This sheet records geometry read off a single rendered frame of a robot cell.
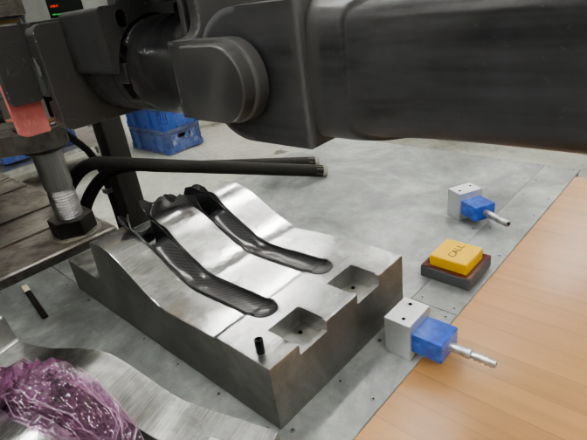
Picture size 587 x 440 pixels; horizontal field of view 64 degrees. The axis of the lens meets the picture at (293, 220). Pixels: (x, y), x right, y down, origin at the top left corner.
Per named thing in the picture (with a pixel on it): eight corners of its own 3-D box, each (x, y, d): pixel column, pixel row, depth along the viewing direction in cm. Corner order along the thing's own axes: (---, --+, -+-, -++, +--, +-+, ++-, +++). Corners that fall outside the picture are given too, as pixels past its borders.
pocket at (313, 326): (330, 344, 56) (328, 319, 54) (300, 371, 53) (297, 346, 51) (301, 330, 59) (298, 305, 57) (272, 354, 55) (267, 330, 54)
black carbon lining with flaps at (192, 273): (341, 275, 66) (335, 214, 61) (258, 340, 56) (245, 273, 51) (191, 219, 88) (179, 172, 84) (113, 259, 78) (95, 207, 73)
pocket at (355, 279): (380, 298, 63) (379, 274, 61) (357, 319, 59) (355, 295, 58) (352, 286, 66) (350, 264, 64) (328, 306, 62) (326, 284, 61)
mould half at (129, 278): (403, 307, 69) (402, 225, 63) (280, 430, 52) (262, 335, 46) (195, 227, 100) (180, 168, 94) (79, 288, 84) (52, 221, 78)
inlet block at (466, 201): (518, 234, 83) (521, 206, 80) (494, 242, 81) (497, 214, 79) (468, 207, 94) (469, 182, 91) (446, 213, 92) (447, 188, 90)
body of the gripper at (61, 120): (17, 26, 29) (72, 18, 24) (157, 6, 36) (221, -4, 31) (55, 129, 32) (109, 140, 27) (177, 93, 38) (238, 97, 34)
